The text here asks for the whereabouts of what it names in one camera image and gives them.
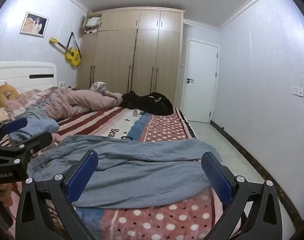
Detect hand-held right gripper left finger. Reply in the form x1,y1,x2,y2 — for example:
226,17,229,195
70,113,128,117
15,149,100,240

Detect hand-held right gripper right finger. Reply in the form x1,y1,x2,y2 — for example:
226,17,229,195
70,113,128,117
200,151,283,240

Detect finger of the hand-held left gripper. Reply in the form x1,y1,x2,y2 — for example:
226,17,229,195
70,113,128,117
0,117,29,147
7,131,54,161

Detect grey-blue sweater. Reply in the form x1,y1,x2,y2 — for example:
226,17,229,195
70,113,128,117
27,135,223,209

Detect person's left hand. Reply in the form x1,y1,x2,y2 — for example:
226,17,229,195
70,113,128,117
0,183,13,208

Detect light blue garment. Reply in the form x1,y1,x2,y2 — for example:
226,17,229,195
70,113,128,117
8,105,60,143

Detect orange plush toy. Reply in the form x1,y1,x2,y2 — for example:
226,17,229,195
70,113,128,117
0,82,21,108

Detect white bed headboard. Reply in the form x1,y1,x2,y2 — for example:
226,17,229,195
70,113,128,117
0,62,58,98

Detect pink quilt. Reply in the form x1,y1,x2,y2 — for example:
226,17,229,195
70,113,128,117
4,81,124,120

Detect striped dotted printed blanket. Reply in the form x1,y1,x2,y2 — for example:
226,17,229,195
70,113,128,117
0,106,245,240

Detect white door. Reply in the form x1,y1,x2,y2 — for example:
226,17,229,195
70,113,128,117
179,38,220,123

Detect yellow guitar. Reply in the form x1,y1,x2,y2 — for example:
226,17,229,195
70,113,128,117
49,32,82,67

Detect black clothes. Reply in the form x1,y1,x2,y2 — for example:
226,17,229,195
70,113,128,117
122,91,174,115

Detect folded clothes in wardrobe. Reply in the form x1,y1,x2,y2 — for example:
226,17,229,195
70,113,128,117
85,17,102,33

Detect beige wooden wardrobe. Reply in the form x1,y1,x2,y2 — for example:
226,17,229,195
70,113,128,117
76,9,186,108

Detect framed wall picture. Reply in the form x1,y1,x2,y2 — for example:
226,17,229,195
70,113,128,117
19,11,49,38

